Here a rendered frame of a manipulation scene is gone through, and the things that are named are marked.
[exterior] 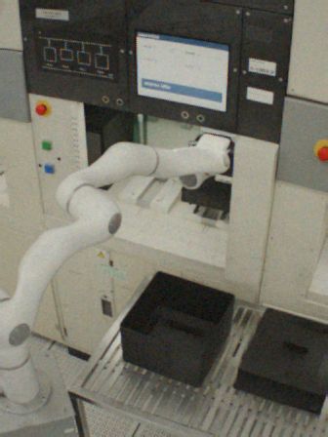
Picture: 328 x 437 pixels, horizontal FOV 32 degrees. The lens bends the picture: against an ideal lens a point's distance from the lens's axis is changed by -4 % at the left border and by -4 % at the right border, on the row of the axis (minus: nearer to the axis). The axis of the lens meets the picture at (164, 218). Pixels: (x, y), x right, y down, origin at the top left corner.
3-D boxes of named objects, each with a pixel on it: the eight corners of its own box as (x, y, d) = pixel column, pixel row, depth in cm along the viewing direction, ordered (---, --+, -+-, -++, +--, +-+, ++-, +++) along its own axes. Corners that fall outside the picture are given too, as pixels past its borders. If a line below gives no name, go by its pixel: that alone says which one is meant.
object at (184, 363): (157, 304, 206) (157, 269, 195) (231, 330, 197) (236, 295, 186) (120, 360, 186) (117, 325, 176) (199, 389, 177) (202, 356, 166)
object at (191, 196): (176, 210, 221) (181, 133, 204) (193, 183, 237) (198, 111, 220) (239, 224, 215) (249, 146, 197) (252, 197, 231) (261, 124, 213)
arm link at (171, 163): (174, 135, 165) (230, 146, 189) (131, 149, 174) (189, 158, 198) (179, 166, 164) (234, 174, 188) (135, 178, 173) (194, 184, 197)
